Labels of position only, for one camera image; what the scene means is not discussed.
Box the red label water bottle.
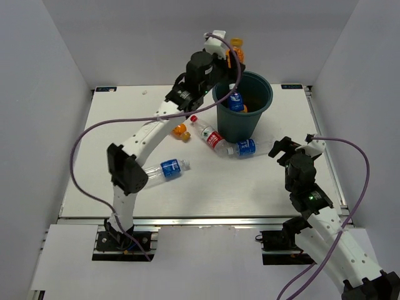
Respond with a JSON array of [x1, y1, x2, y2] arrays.
[[189, 115, 230, 158]]

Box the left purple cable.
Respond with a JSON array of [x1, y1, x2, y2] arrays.
[[69, 34, 242, 262]]

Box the aluminium table frame rail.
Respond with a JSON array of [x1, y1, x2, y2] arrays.
[[57, 216, 292, 226]]

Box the blue label bottle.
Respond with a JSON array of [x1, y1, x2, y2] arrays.
[[227, 90, 244, 112], [144, 159, 191, 189], [226, 138, 274, 159]]

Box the blue label bottle front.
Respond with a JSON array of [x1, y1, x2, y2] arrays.
[[227, 90, 244, 112]]

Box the dark green plastic bin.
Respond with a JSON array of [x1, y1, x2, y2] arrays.
[[217, 71, 273, 143]]

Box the black logo sticker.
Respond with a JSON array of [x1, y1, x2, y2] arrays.
[[281, 84, 303, 89], [95, 86, 117, 93]]

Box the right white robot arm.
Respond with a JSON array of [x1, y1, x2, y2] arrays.
[[268, 134, 399, 299]]

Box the left black logo sticker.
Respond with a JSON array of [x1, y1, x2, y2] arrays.
[[95, 86, 117, 93]]

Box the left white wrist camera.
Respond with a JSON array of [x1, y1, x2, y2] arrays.
[[204, 32, 226, 60]]

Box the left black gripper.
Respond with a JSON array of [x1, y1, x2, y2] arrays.
[[201, 51, 246, 96]]

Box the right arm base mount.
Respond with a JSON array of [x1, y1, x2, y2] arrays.
[[254, 216, 314, 266]]

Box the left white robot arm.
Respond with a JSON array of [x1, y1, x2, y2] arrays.
[[106, 50, 245, 249]]

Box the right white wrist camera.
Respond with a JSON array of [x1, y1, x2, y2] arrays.
[[295, 134, 326, 161]]

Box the right black logo sticker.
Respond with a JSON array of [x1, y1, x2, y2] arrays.
[[281, 84, 303, 89]]

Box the purple cable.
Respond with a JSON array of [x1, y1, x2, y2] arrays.
[[69, 34, 242, 262], [276, 134, 371, 300]]

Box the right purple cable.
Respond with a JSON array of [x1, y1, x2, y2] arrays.
[[276, 134, 371, 300]]

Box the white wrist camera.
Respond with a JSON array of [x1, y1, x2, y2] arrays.
[[295, 134, 326, 161], [204, 32, 226, 60]]

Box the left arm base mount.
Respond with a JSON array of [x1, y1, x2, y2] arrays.
[[92, 219, 156, 262]]

